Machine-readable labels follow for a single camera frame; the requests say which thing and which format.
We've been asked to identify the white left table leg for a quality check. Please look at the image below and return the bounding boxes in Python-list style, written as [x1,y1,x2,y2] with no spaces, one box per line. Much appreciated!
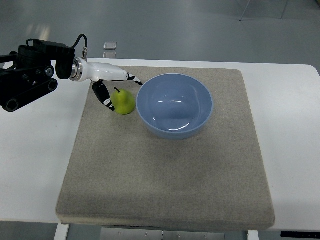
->
[53,223,70,240]

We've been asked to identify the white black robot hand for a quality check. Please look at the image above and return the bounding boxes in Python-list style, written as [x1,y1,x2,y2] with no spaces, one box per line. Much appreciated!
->
[69,57,143,111]

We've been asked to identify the green pear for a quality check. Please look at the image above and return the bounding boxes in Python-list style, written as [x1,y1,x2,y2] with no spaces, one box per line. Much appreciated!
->
[110,87,136,115]

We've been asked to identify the grey felt mat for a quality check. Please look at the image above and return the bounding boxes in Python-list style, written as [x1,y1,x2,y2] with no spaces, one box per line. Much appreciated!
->
[55,66,275,232]

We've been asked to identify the white table leg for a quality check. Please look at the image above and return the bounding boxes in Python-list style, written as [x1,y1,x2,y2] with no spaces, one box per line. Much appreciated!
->
[247,230,260,240]
[53,223,70,240]

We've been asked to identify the metal table frame plate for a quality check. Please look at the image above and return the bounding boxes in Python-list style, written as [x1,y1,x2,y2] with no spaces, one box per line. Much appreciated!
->
[99,228,226,240]

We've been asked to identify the black table control panel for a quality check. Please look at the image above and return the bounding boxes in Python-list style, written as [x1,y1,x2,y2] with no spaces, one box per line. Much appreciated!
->
[280,231,320,239]

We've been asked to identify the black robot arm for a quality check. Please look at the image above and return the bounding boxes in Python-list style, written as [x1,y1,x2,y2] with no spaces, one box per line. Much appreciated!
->
[0,39,75,113]

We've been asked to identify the floor plate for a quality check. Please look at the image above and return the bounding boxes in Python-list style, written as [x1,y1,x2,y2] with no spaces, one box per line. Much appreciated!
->
[102,51,117,59]
[103,41,117,50]

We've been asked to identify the background stand legs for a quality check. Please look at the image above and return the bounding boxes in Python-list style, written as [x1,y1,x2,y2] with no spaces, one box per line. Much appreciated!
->
[239,0,290,22]

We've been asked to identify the upper floor plate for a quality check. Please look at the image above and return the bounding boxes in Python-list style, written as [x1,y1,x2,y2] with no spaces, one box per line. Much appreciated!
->
[103,41,117,50]

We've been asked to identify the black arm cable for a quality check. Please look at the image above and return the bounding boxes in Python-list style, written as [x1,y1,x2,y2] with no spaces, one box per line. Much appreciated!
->
[70,33,89,59]

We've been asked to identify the blue bowl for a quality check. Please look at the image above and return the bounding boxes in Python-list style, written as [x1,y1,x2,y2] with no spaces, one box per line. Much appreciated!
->
[136,73,214,140]

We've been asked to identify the lower floor plate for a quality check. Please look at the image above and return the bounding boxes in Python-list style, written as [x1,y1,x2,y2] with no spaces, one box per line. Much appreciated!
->
[102,51,117,59]

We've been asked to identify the white right table leg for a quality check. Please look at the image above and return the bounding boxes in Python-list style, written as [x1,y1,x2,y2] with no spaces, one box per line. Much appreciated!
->
[247,230,260,240]

